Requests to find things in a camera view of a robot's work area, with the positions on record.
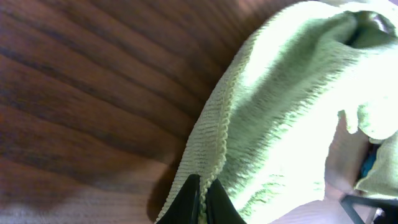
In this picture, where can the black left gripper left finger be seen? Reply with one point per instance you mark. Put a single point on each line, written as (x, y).
(185, 207)

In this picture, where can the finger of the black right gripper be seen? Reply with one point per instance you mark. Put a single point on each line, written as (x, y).
(383, 211)

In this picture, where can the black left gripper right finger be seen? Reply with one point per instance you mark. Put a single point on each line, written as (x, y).
(219, 208)

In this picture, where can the light green microfiber cloth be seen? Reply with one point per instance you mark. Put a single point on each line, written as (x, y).
(266, 129)

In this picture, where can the blue cloth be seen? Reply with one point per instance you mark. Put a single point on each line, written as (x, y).
(369, 160)

